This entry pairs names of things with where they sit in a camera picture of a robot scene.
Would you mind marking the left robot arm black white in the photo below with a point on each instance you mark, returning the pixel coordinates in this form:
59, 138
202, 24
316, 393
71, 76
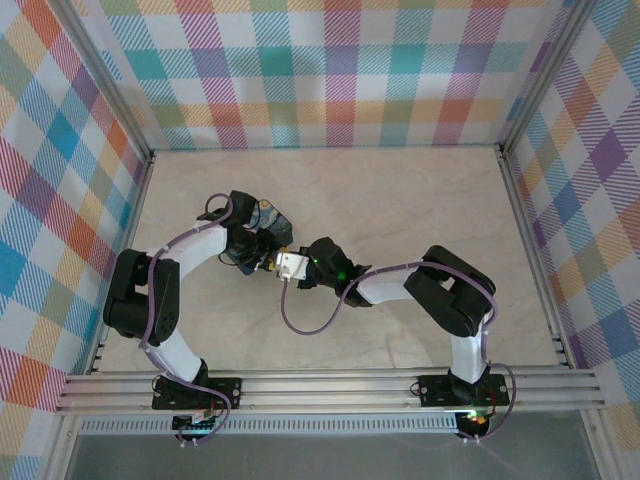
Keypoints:
145, 300

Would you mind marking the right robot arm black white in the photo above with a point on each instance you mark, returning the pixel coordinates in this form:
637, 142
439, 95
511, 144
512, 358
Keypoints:
450, 295

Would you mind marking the left controller circuit board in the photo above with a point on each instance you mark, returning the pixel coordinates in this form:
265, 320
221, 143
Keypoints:
192, 426

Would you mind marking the controller circuit board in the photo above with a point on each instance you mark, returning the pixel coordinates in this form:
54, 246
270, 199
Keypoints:
475, 422
192, 426

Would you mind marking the right controller circuit board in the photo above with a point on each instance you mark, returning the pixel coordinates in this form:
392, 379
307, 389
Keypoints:
475, 422

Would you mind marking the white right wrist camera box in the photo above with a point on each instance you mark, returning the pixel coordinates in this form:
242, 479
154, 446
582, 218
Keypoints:
292, 264

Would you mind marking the aluminium table back rail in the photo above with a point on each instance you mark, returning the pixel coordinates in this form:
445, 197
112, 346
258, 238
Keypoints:
325, 147

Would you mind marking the aluminium table side rail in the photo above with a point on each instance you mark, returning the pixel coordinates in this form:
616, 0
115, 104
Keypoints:
531, 250
125, 225

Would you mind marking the aluminium mounting rail beam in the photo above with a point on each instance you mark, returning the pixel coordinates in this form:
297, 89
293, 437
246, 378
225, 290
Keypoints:
325, 392

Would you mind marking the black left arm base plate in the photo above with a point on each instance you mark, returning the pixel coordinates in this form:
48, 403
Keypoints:
227, 392

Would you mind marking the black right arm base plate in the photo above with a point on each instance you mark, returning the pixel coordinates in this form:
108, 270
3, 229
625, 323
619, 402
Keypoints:
435, 390

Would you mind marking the aluminium frame post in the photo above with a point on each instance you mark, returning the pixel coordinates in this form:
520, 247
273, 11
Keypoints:
102, 75
547, 70

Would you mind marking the aluminium frame leg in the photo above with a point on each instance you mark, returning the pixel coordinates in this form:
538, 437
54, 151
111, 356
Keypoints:
600, 450
62, 450

